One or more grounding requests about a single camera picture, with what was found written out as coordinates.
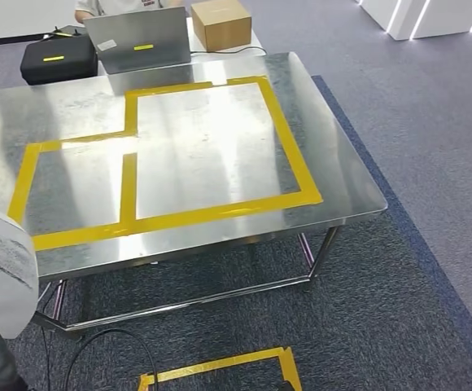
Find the brown cardboard box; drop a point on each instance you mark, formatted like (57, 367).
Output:
(219, 27)

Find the person at laptop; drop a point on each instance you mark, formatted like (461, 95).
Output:
(118, 5)

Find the grey laptop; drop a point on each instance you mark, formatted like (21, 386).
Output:
(138, 43)

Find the white plastic car part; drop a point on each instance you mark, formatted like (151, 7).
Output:
(4, 302)

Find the white lit display plinth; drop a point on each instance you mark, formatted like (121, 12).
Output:
(443, 16)

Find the small black yellow tool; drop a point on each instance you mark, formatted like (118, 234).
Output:
(63, 32)

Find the steel workbench table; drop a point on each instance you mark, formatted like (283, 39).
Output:
(341, 162)

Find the black carry case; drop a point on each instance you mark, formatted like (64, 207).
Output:
(57, 67)

